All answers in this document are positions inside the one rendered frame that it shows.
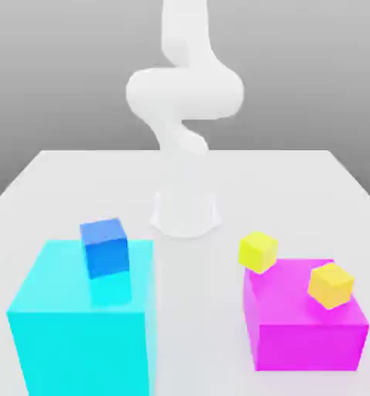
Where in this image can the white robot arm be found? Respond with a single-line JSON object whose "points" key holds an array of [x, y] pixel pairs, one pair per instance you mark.
{"points": [[185, 92]]}

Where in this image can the small yellow cube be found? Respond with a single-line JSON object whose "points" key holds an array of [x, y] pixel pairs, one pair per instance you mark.
{"points": [[257, 252]]}

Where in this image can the large magenta box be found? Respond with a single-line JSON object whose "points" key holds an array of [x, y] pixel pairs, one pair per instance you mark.
{"points": [[309, 340]]}

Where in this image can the small blue cube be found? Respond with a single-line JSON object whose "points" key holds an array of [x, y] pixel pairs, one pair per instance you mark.
{"points": [[106, 252]]}

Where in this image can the small orange cube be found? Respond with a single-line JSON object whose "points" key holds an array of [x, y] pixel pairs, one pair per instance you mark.
{"points": [[330, 286]]}

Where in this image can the large cyan box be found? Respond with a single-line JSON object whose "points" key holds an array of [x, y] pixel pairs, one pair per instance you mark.
{"points": [[79, 340]]}

